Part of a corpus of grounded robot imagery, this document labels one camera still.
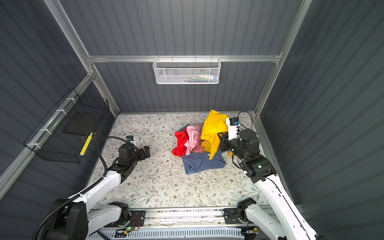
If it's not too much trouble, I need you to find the yellow cloth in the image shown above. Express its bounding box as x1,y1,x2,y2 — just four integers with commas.
201,110,229,160

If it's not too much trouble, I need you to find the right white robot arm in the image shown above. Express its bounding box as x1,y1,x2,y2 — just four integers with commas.
218,129,322,240

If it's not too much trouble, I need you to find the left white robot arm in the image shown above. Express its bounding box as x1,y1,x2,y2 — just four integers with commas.
32,143,151,240

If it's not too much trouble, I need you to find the red cloth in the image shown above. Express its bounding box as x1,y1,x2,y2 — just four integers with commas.
172,128,189,157

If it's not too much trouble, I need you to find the light pink cloth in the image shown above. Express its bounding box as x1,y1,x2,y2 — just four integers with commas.
185,124,204,156

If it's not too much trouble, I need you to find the blue checkered cloth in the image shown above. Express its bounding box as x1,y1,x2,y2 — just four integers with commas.
178,125,226,175

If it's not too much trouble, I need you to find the floral table mat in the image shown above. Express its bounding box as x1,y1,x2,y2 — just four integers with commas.
94,112,268,209

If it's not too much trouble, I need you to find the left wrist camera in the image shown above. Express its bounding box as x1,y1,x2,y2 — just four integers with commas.
126,135,136,145

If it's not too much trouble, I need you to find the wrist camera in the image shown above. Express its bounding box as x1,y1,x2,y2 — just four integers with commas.
226,117,240,141
126,135,136,145

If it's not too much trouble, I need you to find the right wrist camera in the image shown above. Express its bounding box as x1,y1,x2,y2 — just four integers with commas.
226,117,240,141

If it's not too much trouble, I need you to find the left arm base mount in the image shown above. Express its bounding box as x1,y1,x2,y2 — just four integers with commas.
105,211,146,228

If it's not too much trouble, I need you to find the black wire basket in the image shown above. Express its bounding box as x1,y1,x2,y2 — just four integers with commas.
24,91,110,164

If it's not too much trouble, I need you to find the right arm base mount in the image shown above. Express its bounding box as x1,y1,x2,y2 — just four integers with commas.
222,207,249,225

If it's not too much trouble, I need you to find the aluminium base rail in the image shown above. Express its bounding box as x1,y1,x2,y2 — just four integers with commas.
89,206,304,229

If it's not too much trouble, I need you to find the white wire mesh basket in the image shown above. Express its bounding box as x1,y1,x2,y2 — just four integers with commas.
153,58,222,85

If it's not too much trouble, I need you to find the black corrugated cable hose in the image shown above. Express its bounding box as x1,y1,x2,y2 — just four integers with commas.
31,136,133,240

